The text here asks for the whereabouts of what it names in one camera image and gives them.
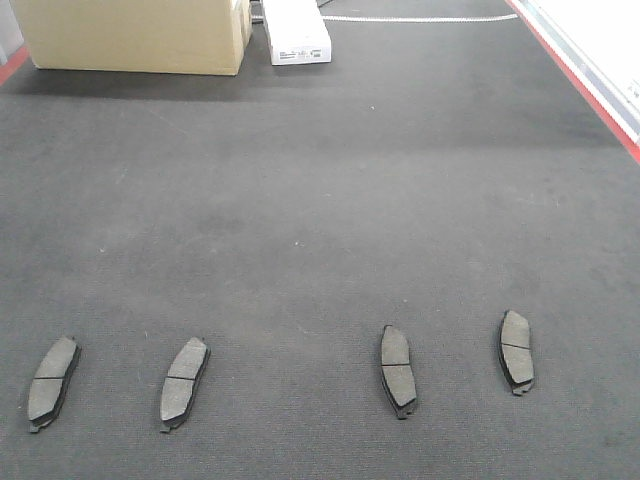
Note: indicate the grey brake pad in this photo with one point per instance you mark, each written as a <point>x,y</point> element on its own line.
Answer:
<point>515,352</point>
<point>50,383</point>
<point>181,383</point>
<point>397,373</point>

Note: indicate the white long carton box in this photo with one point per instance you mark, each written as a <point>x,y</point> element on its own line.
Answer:
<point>296,33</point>

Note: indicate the large cardboard box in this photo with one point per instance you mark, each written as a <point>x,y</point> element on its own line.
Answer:
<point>153,36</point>

